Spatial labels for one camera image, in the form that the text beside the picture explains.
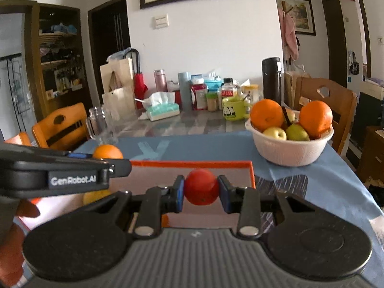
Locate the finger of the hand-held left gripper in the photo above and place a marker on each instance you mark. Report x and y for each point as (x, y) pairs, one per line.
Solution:
(79, 155)
(120, 168)

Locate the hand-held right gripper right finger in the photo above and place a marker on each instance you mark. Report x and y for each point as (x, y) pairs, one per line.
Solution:
(223, 192)

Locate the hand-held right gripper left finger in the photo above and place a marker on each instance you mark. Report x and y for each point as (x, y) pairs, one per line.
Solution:
(180, 192)

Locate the orange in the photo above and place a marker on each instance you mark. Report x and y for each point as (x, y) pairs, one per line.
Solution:
(316, 118)
(106, 151)
(265, 114)

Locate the red tomato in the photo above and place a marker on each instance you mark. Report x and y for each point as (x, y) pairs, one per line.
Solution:
(201, 187)

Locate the white bowl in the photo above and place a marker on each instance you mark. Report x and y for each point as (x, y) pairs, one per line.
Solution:
(288, 153)

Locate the person's left hand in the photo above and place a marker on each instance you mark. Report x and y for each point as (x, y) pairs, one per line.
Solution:
(18, 255)

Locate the clear glass mug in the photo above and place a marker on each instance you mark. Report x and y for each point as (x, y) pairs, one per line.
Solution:
(103, 132)

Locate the yellow apple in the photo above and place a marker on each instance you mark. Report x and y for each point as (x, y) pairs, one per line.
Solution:
(94, 196)

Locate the wooden chair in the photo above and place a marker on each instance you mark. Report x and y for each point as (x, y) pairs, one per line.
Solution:
(72, 115)
(18, 139)
(339, 102)

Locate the blue printed tablecloth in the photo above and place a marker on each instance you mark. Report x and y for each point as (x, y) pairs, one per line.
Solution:
(210, 147)

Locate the teal and white tissue pack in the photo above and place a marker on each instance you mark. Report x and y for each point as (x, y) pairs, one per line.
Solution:
(163, 109)

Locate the yellow-green apple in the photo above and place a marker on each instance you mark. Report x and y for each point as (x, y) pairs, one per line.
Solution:
(292, 116)
(274, 133)

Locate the green panda mug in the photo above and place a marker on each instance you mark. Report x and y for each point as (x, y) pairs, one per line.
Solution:
(234, 111)

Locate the glass door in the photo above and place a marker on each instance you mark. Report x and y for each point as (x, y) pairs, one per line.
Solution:
(12, 96)

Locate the red umbrella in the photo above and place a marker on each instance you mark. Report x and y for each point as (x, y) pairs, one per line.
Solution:
(139, 87)

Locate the wooden shelf cabinet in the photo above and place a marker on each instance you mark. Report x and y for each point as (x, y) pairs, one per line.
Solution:
(81, 66)

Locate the small jar with green lid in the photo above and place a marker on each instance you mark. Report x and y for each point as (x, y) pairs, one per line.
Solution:
(212, 103)

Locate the green apple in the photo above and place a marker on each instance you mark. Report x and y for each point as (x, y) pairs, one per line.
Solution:
(297, 133)

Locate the pink thermos bottle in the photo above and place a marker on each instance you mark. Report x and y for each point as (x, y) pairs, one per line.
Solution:
(160, 82)

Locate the red canister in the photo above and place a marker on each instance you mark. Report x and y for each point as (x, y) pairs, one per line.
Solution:
(198, 97)

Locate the grey bottle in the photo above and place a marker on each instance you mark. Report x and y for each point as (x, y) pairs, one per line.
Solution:
(185, 93)

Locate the clear jar with yellow lid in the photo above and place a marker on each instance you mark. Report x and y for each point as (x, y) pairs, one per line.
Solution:
(251, 94)

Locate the teal plastic container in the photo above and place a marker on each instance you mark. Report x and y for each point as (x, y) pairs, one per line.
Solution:
(213, 85)

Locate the dark wooden door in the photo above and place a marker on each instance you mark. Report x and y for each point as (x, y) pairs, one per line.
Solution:
(108, 51)

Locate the black thermos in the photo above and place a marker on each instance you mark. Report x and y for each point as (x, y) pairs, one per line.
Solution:
(271, 81)

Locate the brown paper bag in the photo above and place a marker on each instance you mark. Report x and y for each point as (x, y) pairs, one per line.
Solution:
(289, 87)

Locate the low wooden side cabinet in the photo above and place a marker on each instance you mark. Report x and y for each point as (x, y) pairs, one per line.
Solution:
(372, 153)

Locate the pink hanging garment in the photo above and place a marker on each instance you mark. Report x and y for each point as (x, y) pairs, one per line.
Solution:
(290, 36)

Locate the black hanging handbag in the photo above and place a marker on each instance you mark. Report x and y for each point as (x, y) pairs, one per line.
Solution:
(354, 66)

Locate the small framed picture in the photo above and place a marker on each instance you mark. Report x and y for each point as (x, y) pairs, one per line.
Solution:
(295, 13)

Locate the white light switch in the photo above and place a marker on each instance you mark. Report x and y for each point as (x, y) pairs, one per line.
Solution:
(160, 22)

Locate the dark wooden door frame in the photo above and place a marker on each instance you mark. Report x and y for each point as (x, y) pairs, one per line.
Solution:
(328, 36)

